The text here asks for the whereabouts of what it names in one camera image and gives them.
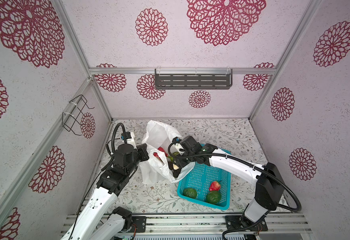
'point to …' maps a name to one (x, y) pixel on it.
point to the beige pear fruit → (175, 167)
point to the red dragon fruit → (156, 154)
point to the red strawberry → (214, 186)
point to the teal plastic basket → (200, 178)
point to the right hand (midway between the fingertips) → (176, 156)
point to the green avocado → (190, 192)
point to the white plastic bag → (158, 138)
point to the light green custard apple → (175, 153)
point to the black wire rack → (71, 118)
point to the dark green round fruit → (213, 197)
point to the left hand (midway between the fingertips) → (146, 147)
